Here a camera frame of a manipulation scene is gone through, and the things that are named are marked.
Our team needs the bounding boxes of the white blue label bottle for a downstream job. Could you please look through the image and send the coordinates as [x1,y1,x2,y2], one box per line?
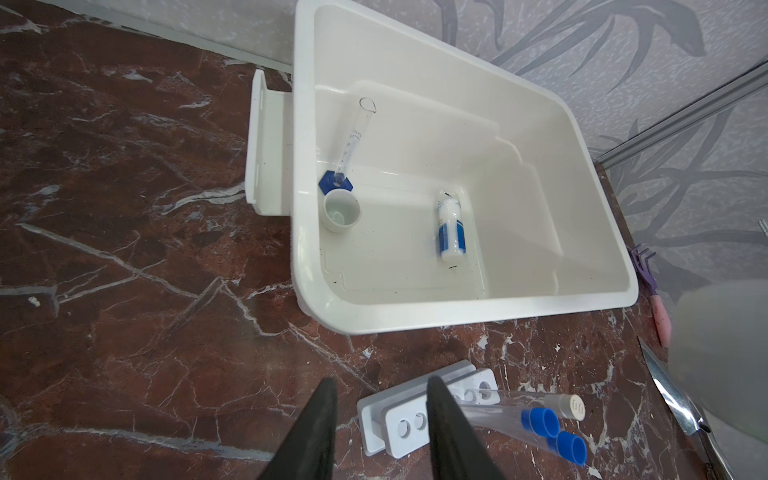
[436,191,466,267]

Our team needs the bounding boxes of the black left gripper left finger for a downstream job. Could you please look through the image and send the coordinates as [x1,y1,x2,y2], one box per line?
[258,377,337,480]

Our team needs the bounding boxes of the aluminium frame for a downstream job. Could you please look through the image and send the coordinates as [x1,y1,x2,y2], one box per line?
[595,57,767,168]

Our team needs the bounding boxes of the white test tube rack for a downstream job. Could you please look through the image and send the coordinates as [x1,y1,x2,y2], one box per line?
[357,360,498,459]

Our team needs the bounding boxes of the test tube cork stopper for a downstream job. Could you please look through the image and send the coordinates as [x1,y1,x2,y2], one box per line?
[459,388,586,421]

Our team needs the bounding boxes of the metal tongs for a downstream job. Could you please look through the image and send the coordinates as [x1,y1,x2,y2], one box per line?
[638,338,734,480]

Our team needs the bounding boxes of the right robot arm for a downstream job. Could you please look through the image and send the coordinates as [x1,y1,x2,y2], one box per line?
[668,279,767,443]

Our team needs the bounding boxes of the white plastic storage bin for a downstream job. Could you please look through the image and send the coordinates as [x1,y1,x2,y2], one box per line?
[244,1,638,335]

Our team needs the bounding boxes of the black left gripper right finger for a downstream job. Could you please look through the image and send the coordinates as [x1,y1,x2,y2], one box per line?
[426,376,505,479]

